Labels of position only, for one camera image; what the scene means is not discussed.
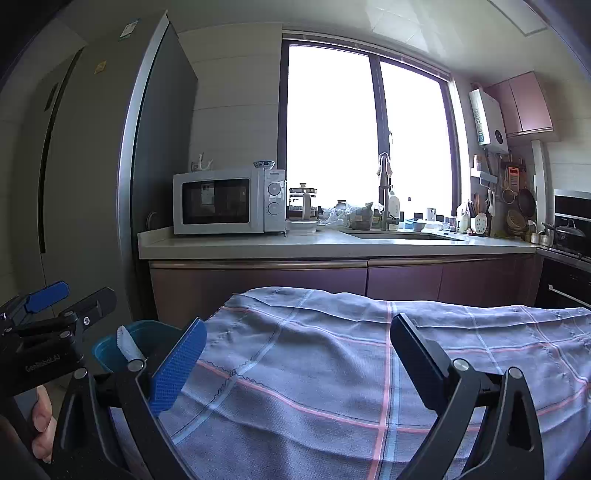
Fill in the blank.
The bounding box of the black built-in oven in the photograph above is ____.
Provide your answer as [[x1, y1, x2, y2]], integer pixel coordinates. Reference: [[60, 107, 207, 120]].
[[536, 258, 591, 310]]

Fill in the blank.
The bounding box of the teal plastic bin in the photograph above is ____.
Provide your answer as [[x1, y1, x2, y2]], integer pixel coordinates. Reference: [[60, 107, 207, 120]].
[[91, 320, 185, 374]]

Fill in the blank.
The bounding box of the white kitchen countertop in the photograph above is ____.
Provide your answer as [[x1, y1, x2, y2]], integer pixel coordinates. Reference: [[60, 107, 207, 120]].
[[137, 226, 539, 261]]

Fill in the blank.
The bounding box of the white microwave oven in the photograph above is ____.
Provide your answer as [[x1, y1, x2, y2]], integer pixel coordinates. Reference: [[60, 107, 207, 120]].
[[173, 167, 287, 237]]

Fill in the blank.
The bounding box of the clear glass bowl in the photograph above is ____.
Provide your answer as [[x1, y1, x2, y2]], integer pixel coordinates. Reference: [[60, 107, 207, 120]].
[[285, 218, 319, 235]]

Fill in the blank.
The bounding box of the black range hood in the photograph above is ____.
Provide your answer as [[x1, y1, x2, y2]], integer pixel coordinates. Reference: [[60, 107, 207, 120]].
[[553, 188, 591, 218]]

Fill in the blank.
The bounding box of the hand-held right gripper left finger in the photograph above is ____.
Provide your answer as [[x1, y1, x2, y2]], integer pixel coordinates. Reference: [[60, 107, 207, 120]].
[[52, 318, 208, 480]]

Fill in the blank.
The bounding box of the gas stove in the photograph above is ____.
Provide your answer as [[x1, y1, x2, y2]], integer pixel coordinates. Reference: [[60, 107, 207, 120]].
[[538, 244, 591, 273]]

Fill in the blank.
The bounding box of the grey refrigerator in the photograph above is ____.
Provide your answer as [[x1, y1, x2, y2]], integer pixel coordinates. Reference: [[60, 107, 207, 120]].
[[0, 9, 199, 384]]

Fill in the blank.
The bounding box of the pink wall cabinet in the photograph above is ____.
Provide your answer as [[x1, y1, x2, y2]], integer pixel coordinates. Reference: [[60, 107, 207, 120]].
[[485, 71, 554, 137]]

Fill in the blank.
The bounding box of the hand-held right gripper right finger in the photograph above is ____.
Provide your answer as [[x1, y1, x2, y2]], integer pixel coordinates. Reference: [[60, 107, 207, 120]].
[[389, 314, 546, 480]]

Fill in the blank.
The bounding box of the black wok with lid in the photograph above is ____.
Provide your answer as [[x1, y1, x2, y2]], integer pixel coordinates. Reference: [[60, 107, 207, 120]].
[[542, 222, 587, 253]]

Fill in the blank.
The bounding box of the person's left hand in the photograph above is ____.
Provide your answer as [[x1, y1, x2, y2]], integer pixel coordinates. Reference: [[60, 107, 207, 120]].
[[28, 387, 57, 463]]

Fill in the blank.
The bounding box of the clear plastic bag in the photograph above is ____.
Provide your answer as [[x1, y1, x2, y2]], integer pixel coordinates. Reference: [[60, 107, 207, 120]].
[[318, 205, 352, 228]]

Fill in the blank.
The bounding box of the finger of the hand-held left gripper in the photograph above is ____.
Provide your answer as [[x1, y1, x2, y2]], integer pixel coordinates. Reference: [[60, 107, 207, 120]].
[[14, 286, 117, 345], [0, 281, 71, 330]]

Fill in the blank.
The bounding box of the hanging frying pan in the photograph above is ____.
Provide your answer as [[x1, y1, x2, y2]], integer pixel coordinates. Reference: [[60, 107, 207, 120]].
[[517, 187, 537, 218]]

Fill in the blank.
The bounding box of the steel kitchen sink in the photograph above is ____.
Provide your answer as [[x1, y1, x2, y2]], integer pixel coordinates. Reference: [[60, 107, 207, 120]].
[[346, 230, 467, 241]]

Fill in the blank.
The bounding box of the white water heater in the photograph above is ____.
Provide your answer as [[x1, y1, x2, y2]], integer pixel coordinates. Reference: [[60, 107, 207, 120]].
[[469, 87, 509, 154]]

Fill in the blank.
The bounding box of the dark framed window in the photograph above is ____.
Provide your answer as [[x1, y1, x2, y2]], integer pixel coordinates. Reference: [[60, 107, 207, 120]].
[[279, 34, 462, 217]]

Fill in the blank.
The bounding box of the steel kitchen faucet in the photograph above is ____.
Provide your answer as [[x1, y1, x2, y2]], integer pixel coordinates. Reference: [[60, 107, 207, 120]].
[[379, 175, 399, 232]]

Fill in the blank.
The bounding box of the bag of dried goods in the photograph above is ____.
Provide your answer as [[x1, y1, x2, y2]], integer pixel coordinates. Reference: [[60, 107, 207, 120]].
[[348, 202, 378, 230]]

